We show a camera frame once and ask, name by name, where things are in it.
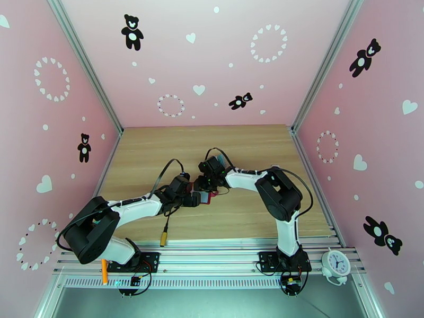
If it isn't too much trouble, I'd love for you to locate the red card holder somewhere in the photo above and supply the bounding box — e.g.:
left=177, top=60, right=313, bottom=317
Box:
left=189, top=182, right=220, bottom=207

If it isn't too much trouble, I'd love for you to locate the left small circuit board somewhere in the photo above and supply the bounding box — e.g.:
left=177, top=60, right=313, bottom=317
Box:
left=117, top=275, right=143, bottom=298

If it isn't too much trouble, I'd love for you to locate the small circuit board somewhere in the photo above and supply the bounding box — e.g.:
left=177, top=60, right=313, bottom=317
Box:
left=117, top=275, right=143, bottom=298
left=280, top=273, right=304, bottom=297

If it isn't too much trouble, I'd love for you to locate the right small circuit board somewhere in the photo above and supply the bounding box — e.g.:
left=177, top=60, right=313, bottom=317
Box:
left=280, top=273, right=304, bottom=297

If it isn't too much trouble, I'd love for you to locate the white alarm clock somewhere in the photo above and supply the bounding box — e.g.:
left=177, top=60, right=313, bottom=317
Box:
left=320, top=246, right=352, bottom=287

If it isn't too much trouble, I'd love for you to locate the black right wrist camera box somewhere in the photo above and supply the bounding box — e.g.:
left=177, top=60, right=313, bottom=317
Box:
left=198, top=157, right=226, bottom=174

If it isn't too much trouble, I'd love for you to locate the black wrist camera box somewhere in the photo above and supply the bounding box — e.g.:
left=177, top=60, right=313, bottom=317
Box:
left=168, top=175, right=192, bottom=197
left=198, top=157, right=226, bottom=174

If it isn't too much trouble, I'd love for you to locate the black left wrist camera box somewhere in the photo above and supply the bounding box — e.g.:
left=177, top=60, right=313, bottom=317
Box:
left=168, top=175, right=192, bottom=197

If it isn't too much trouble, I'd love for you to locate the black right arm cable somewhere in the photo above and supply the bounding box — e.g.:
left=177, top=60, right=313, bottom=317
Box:
left=205, top=147, right=315, bottom=218

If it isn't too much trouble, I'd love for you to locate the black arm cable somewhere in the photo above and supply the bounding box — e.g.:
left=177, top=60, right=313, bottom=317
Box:
left=56, top=158, right=186, bottom=254
left=205, top=147, right=315, bottom=218

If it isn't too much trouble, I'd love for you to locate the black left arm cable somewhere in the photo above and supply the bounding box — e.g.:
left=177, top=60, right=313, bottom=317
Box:
left=56, top=158, right=186, bottom=254

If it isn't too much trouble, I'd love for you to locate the yellow handle screwdriver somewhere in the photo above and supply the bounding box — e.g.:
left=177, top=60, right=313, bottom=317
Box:
left=160, top=214, right=170, bottom=248

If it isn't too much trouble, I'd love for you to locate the aluminium rail platform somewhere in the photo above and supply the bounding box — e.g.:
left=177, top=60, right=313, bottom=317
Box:
left=52, top=236, right=367, bottom=290

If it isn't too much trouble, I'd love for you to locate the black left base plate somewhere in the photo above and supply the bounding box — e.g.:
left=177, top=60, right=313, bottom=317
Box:
left=107, top=251, right=161, bottom=273

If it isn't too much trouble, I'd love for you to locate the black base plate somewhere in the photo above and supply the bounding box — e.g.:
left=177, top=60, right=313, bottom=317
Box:
left=107, top=251, right=161, bottom=273
left=258, top=251, right=313, bottom=273

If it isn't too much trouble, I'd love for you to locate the aluminium table side rail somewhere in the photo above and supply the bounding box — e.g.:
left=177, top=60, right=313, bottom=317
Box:
left=290, top=128, right=347, bottom=248
left=71, top=129, right=124, bottom=250

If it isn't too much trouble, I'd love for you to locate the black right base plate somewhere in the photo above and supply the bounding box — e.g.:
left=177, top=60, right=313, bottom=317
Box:
left=258, top=251, right=313, bottom=273

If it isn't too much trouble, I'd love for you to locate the aluminium frame post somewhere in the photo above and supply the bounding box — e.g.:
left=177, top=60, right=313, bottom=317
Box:
left=45, top=0, right=124, bottom=135
left=289, top=0, right=365, bottom=133

